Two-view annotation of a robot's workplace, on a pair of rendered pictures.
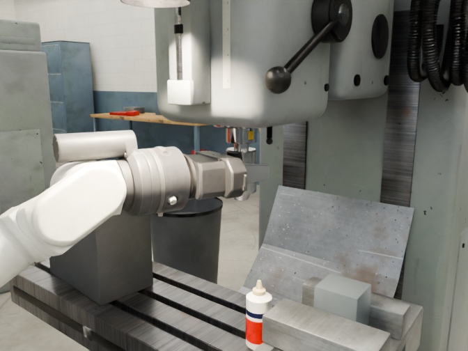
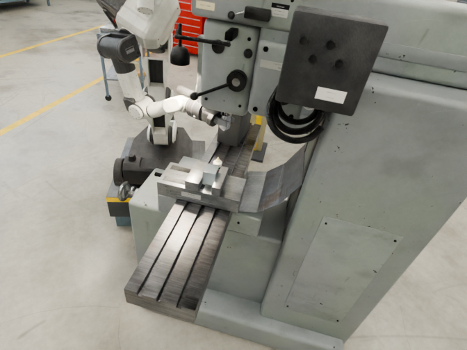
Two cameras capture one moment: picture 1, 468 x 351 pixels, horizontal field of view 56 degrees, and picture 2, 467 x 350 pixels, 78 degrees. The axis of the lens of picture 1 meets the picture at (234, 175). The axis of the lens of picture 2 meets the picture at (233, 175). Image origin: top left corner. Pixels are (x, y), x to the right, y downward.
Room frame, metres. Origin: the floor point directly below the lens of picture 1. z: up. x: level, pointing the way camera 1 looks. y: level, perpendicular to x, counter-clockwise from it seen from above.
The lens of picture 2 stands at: (0.16, -1.01, 1.81)
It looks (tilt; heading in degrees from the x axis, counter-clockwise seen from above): 38 degrees down; 60
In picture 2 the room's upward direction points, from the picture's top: 9 degrees clockwise
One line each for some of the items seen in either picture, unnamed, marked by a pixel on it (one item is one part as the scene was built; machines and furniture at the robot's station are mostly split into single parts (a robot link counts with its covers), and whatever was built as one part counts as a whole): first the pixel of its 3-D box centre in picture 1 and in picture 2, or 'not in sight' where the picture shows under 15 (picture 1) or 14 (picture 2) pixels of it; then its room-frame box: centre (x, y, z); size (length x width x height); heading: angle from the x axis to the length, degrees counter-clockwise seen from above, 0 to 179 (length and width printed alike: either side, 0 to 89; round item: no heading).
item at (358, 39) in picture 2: not in sight; (325, 63); (0.68, -0.46, 1.62); 0.20 x 0.09 x 0.21; 142
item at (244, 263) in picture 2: not in sight; (208, 237); (0.63, 0.00, 0.46); 0.81 x 0.32 x 0.60; 142
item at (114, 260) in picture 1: (96, 233); (235, 120); (0.86, 0.28, 1.06); 0.22 x 0.12 x 0.20; 46
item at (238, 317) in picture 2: not in sight; (244, 283); (0.85, -0.16, 0.10); 1.20 x 0.60 x 0.20; 142
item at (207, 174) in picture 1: (187, 178); (208, 113); (0.60, 0.07, 1.23); 0.13 x 0.12 x 0.10; 33
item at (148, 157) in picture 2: not in sight; (162, 144); (0.57, 0.85, 0.59); 0.64 x 0.52 x 0.33; 71
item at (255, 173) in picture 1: (252, 173); (220, 122); (0.62, -0.03, 1.24); 0.06 x 0.02 x 0.03; 123
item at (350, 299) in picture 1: (342, 305); (210, 174); (0.54, -0.15, 1.07); 0.06 x 0.05 x 0.06; 54
